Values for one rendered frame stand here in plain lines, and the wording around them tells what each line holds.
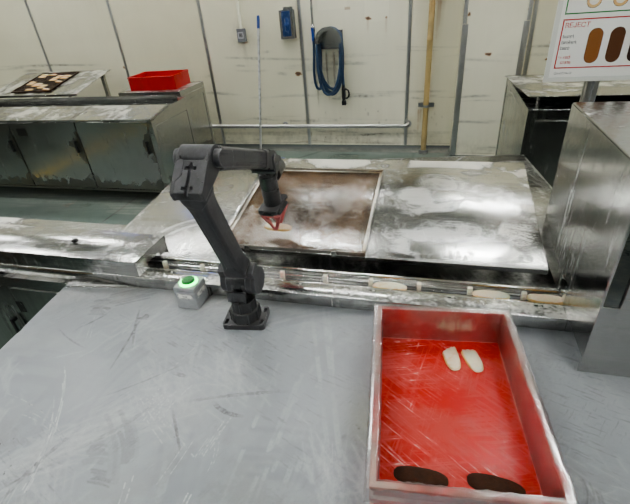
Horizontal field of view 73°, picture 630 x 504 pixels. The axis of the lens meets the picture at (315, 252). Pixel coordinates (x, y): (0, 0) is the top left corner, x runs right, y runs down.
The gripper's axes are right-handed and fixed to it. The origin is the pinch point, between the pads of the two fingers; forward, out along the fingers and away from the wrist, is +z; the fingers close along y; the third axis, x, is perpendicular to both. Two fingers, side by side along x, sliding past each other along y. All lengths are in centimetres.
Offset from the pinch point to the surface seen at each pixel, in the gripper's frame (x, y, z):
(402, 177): -35, 43, 5
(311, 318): -21.0, -30.2, 8.0
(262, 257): 6.7, -3.8, 12.6
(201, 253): 30.4, -6.1, 12.5
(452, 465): -62, -64, 2
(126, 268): 42, -28, 2
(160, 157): 189, 164, 76
